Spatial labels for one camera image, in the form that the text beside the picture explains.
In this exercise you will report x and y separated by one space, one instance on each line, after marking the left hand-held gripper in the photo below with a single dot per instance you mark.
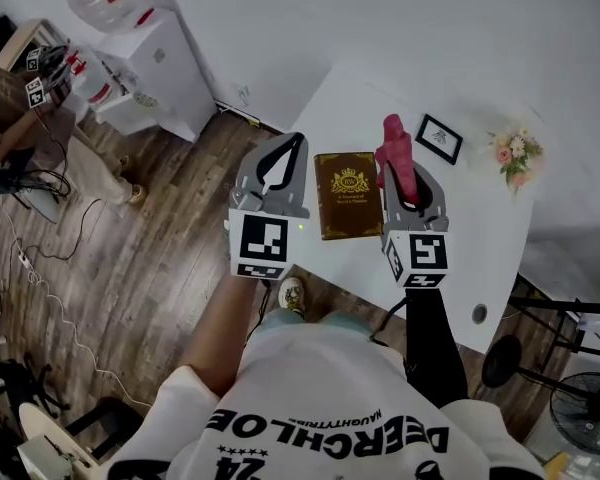
260 240

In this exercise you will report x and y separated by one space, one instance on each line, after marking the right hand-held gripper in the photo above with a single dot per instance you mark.
425 253

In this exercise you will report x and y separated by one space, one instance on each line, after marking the red cloth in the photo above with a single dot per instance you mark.
397 153

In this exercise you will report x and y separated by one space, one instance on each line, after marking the brown book with gold crest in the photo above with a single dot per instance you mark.
349 203

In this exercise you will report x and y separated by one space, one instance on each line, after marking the person's right forearm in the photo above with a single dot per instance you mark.
432 343

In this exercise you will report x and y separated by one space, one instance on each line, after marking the person's left forearm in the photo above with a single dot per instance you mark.
230 328

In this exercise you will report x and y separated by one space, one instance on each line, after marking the pink and white flower bouquet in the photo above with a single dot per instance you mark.
515 155

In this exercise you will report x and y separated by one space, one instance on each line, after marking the person's shoe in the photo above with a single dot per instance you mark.
292 294

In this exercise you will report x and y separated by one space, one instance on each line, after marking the person's legs in jeans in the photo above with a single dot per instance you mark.
280 319

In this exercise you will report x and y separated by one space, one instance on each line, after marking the white water dispenser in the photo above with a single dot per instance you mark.
165 83

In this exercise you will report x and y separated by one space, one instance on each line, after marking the black round stool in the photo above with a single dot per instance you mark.
501 360

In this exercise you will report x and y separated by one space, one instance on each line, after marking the clear water jug red cap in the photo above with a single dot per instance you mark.
92 80

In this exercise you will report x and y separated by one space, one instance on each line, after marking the person's white printed shirt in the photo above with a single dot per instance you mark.
325 398

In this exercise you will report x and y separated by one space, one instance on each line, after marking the white power strip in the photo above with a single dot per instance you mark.
25 258

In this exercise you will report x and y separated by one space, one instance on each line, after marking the black floor fan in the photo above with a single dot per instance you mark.
587 410

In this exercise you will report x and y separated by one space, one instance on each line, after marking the black square stool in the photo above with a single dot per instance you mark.
107 420

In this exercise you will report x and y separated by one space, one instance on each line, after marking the black office chair base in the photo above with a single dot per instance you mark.
25 380

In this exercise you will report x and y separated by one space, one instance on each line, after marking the light wooden round table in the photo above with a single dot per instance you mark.
40 433

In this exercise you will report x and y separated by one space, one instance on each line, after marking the black picture frame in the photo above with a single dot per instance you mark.
439 139

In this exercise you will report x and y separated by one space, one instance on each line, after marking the white wall socket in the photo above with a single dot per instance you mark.
244 94

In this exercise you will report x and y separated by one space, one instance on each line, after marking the black metal desk frame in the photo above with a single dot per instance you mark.
560 313

